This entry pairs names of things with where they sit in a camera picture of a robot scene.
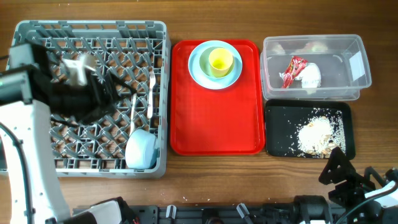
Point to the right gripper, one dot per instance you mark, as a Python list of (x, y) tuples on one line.
[(347, 171)]

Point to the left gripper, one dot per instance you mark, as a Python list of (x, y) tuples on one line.
[(99, 104)]

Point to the rice food leftovers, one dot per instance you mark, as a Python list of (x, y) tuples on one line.
[(317, 133)]

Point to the white plastic spoon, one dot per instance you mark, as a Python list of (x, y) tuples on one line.
[(133, 104)]

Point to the small light blue bowl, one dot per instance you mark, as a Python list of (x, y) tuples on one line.
[(141, 150)]

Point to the white plastic fork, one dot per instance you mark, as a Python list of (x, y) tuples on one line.
[(150, 95)]

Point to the white napkin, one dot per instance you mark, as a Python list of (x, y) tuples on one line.
[(310, 76)]

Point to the red snack wrapper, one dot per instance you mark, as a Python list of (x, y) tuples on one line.
[(296, 65)]

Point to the large light blue plate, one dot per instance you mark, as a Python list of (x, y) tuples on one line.
[(203, 80)]

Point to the light green bowl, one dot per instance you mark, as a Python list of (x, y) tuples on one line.
[(205, 65)]

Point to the yellow plastic cup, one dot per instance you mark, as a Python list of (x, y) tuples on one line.
[(221, 60)]

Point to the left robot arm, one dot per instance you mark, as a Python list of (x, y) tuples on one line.
[(29, 100)]

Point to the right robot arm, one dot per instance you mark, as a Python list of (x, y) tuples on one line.
[(364, 197)]

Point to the grey dishwasher rack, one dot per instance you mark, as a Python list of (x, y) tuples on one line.
[(129, 50)]

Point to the black plastic tray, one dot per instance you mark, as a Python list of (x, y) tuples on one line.
[(285, 118)]

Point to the clear plastic bin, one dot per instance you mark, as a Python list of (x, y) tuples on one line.
[(340, 58)]

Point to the red plastic tray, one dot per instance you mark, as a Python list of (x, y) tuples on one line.
[(206, 122)]

